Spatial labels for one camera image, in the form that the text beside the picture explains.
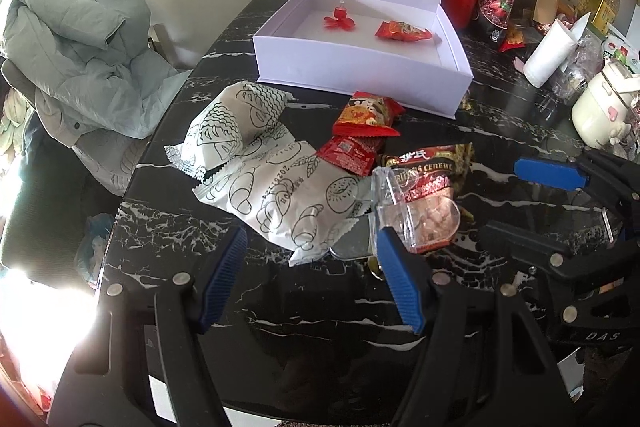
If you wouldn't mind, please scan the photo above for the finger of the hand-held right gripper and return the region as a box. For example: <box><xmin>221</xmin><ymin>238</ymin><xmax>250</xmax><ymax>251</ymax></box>
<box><xmin>481</xmin><ymin>218</ymin><xmax>640</xmax><ymax>304</ymax></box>
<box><xmin>514</xmin><ymin>147</ymin><xmax>640</xmax><ymax>228</ymax></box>

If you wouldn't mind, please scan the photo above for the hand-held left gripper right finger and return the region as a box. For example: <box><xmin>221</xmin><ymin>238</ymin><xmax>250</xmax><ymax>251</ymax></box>
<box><xmin>375</xmin><ymin>226</ymin><xmax>586</xmax><ymax>427</ymax></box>

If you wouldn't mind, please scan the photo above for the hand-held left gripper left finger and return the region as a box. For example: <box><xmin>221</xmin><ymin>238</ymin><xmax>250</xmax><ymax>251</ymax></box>
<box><xmin>47</xmin><ymin>226</ymin><xmax>249</xmax><ymax>427</ymax></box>

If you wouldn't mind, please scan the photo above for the clear plastic bag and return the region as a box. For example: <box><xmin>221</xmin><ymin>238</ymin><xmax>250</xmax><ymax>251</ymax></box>
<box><xmin>370</xmin><ymin>167</ymin><xmax>461</xmax><ymax>253</ymax></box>

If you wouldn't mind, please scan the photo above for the white bread packet croissant print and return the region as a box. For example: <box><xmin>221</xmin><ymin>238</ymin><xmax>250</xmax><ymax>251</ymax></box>
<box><xmin>192</xmin><ymin>124</ymin><xmax>373</xmax><ymax>268</ymax></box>

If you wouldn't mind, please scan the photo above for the gold red cereal bag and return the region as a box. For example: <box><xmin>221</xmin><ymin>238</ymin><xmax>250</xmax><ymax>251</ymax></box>
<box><xmin>377</xmin><ymin>143</ymin><xmax>476</xmax><ymax>255</ymax></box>

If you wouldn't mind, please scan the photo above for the red cartoon snack packet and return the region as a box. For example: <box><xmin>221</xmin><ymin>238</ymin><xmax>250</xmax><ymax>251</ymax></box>
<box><xmin>332</xmin><ymin>91</ymin><xmax>406</xmax><ymax>138</ymax></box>

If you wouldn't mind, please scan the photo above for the silver metal tin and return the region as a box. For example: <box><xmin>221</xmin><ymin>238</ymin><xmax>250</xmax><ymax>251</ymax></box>
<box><xmin>329</xmin><ymin>227</ymin><xmax>381</xmax><ymax>260</ymax></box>

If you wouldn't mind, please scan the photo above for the white teapot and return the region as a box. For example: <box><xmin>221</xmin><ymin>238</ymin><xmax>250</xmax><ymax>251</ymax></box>
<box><xmin>571</xmin><ymin>59</ymin><xmax>640</xmax><ymax>152</ymax></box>

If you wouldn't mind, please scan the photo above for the crumpled clear plastic wrap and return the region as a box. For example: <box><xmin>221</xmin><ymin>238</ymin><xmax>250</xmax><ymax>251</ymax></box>
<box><xmin>555</xmin><ymin>27</ymin><xmax>606</xmax><ymax>102</ymax></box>

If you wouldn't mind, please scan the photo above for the white plastic tube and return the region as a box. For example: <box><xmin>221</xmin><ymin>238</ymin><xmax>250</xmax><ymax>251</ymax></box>
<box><xmin>522</xmin><ymin>18</ymin><xmax>581</xmax><ymax>88</ymax></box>

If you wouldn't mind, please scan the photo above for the light blue plastic bag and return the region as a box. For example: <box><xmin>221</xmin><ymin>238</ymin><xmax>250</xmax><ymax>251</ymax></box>
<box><xmin>75</xmin><ymin>213</ymin><xmax>117</xmax><ymax>283</ymax></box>

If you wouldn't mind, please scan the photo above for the small red gold packet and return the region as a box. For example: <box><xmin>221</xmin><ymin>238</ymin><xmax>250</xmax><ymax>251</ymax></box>
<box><xmin>497</xmin><ymin>27</ymin><xmax>526</xmax><ymax>54</ymax></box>

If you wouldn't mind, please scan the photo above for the green white packet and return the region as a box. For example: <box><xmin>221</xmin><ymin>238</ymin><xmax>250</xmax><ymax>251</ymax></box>
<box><xmin>602</xmin><ymin>32</ymin><xmax>640</xmax><ymax>75</ymax></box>

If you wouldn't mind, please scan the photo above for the small red sachet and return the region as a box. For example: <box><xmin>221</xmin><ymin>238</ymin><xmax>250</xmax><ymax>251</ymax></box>
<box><xmin>316</xmin><ymin>136</ymin><xmax>377</xmax><ymax>178</ymax></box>

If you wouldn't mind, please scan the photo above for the white bread packet wave print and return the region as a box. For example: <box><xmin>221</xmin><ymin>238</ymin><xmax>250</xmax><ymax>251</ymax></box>
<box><xmin>165</xmin><ymin>80</ymin><xmax>293</xmax><ymax>182</ymax></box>

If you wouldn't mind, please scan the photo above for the green yellow box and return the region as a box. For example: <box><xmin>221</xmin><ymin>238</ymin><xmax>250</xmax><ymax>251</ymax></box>
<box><xmin>590</xmin><ymin>0</ymin><xmax>618</xmax><ymax>38</ymax></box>

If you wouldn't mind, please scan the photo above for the red flower toy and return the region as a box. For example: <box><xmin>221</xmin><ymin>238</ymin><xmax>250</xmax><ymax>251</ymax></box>
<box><xmin>322</xmin><ymin>0</ymin><xmax>357</xmax><ymax>32</ymax></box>

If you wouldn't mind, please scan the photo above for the grey-green down jacket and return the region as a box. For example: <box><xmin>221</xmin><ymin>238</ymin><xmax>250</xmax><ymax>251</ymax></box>
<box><xmin>0</xmin><ymin>0</ymin><xmax>193</xmax><ymax>140</ymax></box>

